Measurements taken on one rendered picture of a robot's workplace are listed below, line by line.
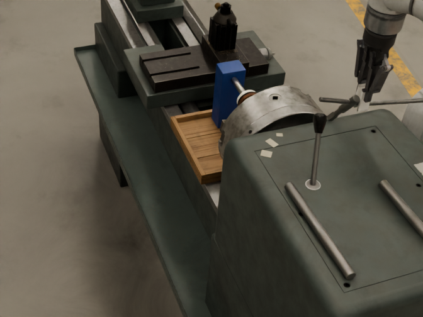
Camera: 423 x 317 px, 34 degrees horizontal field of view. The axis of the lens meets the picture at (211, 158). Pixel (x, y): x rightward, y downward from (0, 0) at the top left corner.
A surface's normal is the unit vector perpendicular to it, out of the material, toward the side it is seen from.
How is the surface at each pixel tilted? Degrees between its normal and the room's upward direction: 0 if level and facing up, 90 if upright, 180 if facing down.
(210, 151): 0
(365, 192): 0
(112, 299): 0
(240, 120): 49
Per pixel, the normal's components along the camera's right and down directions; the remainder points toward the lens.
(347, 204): 0.07, -0.74
